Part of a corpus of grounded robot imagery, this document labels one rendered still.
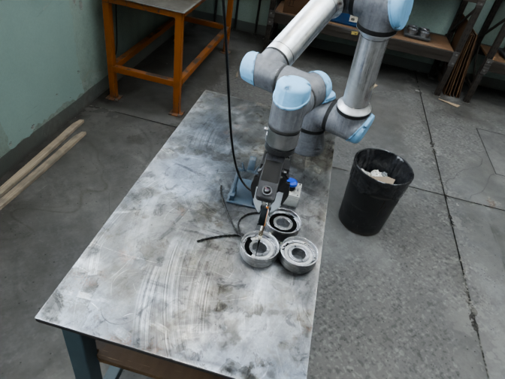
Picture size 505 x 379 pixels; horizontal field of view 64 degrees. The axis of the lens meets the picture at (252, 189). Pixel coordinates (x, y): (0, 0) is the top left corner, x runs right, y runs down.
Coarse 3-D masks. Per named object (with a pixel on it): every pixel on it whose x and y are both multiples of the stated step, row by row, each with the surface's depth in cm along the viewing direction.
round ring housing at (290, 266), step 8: (288, 240) 111; (296, 240) 112; (304, 240) 112; (280, 248) 108; (296, 248) 110; (304, 248) 111; (312, 248) 111; (280, 256) 107; (304, 256) 110; (288, 264) 105; (296, 264) 104; (312, 264) 105; (296, 272) 107; (304, 272) 107
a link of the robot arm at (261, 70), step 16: (320, 0) 105; (336, 0) 107; (304, 16) 102; (320, 16) 104; (336, 16) 112; (288, 32) 100; (304, 32) 101; (272, 48) 97; (288, 48) 98; (304, 48) 103; (240, 64) 97; (256, 64) 95; (272, 64) 94; (288, 64) 99; (256, 80) 96; (272, 80) 94
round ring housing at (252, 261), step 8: (248, 232) 110; (256, 232) 112; (264, 232) 112; (256, 240) 110; (272, 240) 111; (240, 248) 107; (256, 248) 112; (264, 248) 111; (248, 256) 104; (272, 256) 105; (256, 264) 105; (264, 264) 105
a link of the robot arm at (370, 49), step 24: (360, 0) 107; (384, 0) 104; (408, 0) 105; (360, 24) 112; (384, 24) 108; (360, 48) 118; (384, 48) 116; (360, 72) 122; (360, 96) 128; (336, 120) 137; (360, 120) 133
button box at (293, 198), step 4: (300, 184) 129; (292, 188) 127; (296, 188) 128; (300, 188) 128; (292, 192) 126; (296, 192) 126; (300, 192) 127; (288, 196) 125; (292, 196) 125; (296, 196) 125; (288, 200) 126; (292, 200) 126; (296, 200) 125; (284, 204) 127; (288, 204) 127; (292, 204) 127; (296, 204) 126
